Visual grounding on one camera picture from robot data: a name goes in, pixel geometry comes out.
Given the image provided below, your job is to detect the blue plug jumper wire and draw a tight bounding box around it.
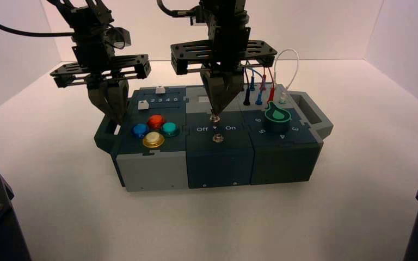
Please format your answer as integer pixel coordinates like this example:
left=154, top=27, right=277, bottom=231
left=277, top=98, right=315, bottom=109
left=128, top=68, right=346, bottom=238
left=247, top=66, right=264, bottom=106

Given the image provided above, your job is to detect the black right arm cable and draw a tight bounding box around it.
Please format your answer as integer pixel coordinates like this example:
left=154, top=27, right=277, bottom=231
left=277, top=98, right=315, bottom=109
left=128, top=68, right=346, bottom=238
left=156, top=0, right=200, bottom=18

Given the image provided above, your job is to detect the red plug jumper wire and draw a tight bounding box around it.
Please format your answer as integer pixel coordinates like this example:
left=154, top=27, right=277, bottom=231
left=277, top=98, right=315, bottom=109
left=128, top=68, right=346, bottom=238
left=261, top=66, right=276, bottom=103

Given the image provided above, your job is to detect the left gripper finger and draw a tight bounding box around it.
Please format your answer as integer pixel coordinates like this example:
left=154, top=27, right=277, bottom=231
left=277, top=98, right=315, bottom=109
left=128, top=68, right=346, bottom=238
left=88, top=82, right=114, bottom=120
left=107, top=79, right=130, bottom=126

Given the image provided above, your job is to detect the teal black rotary knob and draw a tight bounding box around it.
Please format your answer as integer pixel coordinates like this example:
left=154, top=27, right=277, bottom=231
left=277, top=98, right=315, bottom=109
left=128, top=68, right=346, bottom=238
left=264, top=101, right=293, bottom=132

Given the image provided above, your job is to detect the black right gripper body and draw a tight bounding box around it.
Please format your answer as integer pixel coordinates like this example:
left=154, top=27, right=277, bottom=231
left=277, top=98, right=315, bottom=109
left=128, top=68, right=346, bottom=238
left=170, top=25, right=278, bottom=76

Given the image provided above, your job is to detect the dark teal grey control box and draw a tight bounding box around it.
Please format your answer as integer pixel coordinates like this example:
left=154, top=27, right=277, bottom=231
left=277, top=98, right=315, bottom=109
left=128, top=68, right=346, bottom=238
left=94, top=83, right=334, bottom=192

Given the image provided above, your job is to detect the white plug jumper wire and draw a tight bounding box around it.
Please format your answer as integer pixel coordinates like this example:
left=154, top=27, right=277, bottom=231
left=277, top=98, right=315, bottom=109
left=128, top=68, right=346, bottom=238
left=273, top=48, right=299, bottom=104

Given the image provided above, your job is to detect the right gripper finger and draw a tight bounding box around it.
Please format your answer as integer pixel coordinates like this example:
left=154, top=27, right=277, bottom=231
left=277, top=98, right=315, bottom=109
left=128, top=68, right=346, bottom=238
left=199, top=70, right=222, bottom=116
left=216, top=70, right=246, bottom=116

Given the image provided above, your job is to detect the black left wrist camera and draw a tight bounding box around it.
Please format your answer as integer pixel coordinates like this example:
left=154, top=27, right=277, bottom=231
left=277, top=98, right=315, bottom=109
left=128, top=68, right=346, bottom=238
left=104, top=26, right=132, bottom=51

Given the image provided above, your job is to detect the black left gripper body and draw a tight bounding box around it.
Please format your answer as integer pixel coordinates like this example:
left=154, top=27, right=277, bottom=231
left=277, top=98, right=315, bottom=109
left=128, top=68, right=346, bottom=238
left=50, top=34, right=152, bottom=89

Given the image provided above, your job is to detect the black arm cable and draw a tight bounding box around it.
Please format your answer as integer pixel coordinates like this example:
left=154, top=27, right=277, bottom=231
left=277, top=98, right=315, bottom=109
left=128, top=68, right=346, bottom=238
left=156, top=0, right=200, bottom=18
left=0, top=10, right=76, bottom=38

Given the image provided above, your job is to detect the black plug jumper wire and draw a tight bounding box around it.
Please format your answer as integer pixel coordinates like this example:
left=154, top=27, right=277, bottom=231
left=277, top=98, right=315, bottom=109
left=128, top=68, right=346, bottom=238
left=243, top=66, right=252, bottom=106

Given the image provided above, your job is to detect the yellow push button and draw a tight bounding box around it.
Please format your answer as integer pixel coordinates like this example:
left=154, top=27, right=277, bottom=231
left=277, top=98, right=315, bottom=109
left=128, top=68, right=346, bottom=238
left=142, top=132, right=165, bottom=149

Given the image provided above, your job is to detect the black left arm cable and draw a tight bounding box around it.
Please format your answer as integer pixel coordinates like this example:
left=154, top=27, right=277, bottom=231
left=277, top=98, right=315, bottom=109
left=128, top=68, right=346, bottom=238
left=0, top=10, right=76, bottom=38

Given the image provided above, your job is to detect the red push button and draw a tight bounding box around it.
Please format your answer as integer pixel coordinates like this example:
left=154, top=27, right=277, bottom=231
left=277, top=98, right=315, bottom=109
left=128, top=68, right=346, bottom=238
left=147, top=114, right=165, bottom=129

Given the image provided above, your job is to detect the blue push button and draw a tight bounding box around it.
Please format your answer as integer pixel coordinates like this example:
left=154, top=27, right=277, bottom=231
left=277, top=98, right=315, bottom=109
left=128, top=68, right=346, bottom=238
left=130, top=123, right=150, bottom=139

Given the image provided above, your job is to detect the teal push button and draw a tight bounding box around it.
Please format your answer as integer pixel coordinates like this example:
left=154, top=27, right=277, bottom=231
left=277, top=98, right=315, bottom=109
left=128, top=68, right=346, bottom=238
left=161, top=121, right=181, bottom=138

